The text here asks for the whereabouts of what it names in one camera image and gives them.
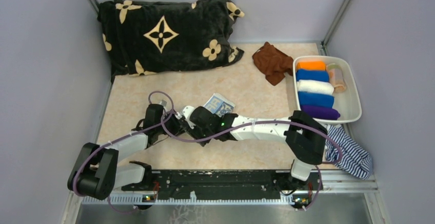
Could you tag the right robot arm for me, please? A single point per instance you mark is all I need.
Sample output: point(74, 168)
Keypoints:
point(301, 133)

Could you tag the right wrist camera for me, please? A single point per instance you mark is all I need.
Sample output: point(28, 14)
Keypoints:
point(186, 112)

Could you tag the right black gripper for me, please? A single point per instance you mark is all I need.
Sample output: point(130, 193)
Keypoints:
point(194, 132)

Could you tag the purple rolled towel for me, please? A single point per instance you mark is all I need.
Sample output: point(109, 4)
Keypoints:
point(321, 112)

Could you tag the brown towel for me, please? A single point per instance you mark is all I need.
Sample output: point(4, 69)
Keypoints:
point(273, 63)

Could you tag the blue rolled towel lower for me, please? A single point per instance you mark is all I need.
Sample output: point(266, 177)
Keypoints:
point(315, 99)

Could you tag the black pillow with beige flowers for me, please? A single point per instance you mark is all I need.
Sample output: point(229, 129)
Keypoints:
point(145, 38)

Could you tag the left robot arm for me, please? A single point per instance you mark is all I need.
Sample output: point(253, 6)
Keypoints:
point(96, 172)

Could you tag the orange blue patterned towel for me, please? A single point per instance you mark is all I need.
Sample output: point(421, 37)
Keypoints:
point(219, 105)

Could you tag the white rolled towel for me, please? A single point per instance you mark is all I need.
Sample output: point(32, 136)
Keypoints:
point(314, 86)

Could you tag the orange rolled towel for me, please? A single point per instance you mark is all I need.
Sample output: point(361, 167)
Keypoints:
point(311, 66)

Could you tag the white plastic bin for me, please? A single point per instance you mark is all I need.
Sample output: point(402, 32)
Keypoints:
point(346, 103)

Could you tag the blue rolled towel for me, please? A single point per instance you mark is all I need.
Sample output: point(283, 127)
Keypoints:
point(317, 75)
point(315, 99)

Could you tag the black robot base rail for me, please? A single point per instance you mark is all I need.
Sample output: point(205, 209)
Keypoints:
point(226, 187)

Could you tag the blue white striped towel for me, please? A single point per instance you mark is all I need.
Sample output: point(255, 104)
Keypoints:
point(355, 160)

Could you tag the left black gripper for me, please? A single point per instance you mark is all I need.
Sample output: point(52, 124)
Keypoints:
point(179, 125)

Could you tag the blue rolled towel upper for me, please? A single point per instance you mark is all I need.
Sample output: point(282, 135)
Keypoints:
point(317, 75)

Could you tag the orange polka dot towel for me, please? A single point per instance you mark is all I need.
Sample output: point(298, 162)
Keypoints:
point(336, 78)

